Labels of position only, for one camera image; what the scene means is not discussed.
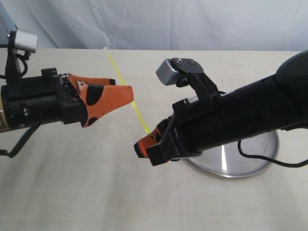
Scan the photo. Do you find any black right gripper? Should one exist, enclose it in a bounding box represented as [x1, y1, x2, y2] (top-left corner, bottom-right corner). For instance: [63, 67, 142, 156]
[134, 95, 224, 166]

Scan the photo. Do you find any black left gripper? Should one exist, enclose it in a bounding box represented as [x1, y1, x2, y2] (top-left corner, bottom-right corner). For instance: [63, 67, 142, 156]
[41, 68, 134, 128]

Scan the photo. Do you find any thin yellow straw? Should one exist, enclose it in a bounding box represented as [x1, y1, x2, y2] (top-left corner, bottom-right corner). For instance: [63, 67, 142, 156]
[103, 47, 150, 134]

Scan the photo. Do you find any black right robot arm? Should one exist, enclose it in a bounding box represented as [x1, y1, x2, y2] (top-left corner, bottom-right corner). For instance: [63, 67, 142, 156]
[134, 51, 308, 166]

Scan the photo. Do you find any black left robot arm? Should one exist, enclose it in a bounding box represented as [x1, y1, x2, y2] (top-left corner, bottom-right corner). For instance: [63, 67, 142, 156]
[0, 68, 134, 132]

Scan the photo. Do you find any round silver metal plate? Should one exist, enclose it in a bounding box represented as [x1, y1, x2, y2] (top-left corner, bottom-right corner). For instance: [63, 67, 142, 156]
[187, 131, 280, 178]

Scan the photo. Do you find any white backdrop cloth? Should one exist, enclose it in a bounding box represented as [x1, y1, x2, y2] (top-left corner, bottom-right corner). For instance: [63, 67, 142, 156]
[1, 0, 308, 51]

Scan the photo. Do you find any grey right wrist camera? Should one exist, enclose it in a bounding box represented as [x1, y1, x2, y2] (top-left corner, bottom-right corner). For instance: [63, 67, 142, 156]
[156, 58, 219, 100]

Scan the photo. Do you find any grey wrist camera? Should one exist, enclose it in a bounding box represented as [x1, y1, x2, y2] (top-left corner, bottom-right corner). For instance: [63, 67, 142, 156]
[5, 29, 39, 84]
[156, 58, 219, 100]

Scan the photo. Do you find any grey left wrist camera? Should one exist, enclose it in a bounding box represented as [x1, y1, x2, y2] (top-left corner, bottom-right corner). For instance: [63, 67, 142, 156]
[5, 29, 39, 84]

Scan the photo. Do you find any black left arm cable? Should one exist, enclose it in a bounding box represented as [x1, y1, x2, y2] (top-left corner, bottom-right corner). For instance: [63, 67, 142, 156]
[0, 109, 43, 159]

